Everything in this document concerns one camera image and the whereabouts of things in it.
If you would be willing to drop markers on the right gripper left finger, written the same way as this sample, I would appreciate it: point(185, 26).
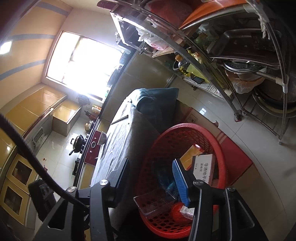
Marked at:
point(67, 221)

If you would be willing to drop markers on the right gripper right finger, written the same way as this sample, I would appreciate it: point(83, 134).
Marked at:
point(219, 214)

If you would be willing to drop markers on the red plastic bag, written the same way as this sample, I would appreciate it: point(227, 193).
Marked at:
point(176, 214)

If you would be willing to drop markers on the white purple medicine box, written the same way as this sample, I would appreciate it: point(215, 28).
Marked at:
point(203, 167)

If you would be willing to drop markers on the orange cardboard box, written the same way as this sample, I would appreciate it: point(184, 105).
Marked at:
point(187, 158)

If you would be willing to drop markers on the clear plastic tray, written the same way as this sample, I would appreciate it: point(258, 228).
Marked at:
point(154, 203)

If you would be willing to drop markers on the blue plastic bag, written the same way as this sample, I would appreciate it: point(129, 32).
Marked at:
point(165, 178)

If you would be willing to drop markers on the yellow upper cabinet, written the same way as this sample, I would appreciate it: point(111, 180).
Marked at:
point(15, 197)

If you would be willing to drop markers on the red plastic basket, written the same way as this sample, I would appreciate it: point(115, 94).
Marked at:
point(169, 146)

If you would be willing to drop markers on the range hood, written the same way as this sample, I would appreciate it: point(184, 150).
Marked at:
point(39, 133)

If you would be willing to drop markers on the dark red built-in oven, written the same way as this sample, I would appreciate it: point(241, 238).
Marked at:
point(93, 149)

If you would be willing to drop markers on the black wok with lid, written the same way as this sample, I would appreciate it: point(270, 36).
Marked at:
point(77, 144)

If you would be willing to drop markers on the white ceramic bowl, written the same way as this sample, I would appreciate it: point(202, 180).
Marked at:
point(102, 139)

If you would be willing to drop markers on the grey tablecloth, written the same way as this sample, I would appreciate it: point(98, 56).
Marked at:
point(129, 139)

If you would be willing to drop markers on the long thin wooden stick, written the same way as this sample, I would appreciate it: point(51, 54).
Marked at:
point(120, 119)

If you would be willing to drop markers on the window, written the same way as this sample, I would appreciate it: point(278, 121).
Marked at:
point(83, 64)

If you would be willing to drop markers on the metal storage rack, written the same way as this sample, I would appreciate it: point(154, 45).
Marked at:
point(245, 50)

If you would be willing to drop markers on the pink white plastic bag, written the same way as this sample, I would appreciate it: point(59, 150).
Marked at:
point(150, 39)

